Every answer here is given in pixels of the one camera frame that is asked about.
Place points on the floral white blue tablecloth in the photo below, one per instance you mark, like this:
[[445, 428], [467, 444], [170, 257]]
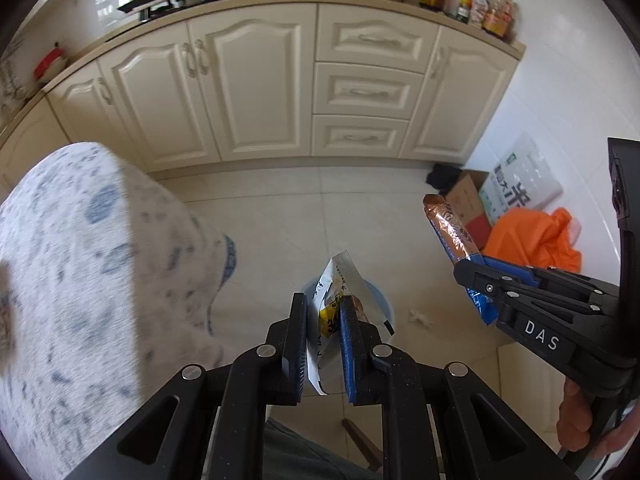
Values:
[[75, 260]]

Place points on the amber condiment bottle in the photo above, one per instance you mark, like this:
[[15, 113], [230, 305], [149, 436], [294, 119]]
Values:
[[497, 15]]

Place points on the person's trousered leg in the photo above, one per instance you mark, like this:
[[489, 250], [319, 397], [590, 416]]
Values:
[[300, 455]]

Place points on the black cloth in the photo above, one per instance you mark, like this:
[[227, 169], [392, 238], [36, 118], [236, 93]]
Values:
[[442, 177]]

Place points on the person's right hand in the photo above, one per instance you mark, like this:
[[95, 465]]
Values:
[[575, 415]]

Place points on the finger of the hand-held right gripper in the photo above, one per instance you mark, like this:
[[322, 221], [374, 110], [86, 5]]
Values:
[[480, 280], [510, 266]]

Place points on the white printed rice bag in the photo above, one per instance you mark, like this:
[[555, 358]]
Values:
[[525, 180]]

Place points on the wooden chair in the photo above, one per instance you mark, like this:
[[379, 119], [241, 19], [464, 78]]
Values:
[[362, 442]]

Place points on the cream base kitchen cabinet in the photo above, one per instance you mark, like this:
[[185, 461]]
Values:
[[250, 85]]

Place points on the cream cabinet drawer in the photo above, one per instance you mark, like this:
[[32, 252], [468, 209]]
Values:
[[375, 35], [365, 91], [357, 135]]

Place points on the white and yellow food packet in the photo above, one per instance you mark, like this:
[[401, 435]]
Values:
[[330, 285]]

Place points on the red plastic container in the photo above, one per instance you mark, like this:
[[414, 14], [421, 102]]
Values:
[[49, 62]]

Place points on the orange plastic bag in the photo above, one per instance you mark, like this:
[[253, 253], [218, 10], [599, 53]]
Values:
[[535, 240]]

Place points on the yellow capped sauce bottle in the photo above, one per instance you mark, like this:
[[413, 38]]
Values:
[[467, 2]]

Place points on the blue plastic bucket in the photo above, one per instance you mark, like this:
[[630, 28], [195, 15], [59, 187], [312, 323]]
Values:
[[377, 300]]

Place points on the brown cardboard box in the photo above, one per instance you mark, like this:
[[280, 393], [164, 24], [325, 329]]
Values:
[[465, 200]]

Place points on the copper and blue snack wrapper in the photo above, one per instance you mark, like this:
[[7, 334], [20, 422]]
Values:
[[447, 225]]

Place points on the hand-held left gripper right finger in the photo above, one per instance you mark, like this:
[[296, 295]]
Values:
[[347, 355]]

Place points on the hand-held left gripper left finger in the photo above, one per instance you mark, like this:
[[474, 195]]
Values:
[[300, 360]]

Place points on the white label condiment bottle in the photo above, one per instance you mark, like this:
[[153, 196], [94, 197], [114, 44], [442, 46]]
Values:
[[481, 7]]

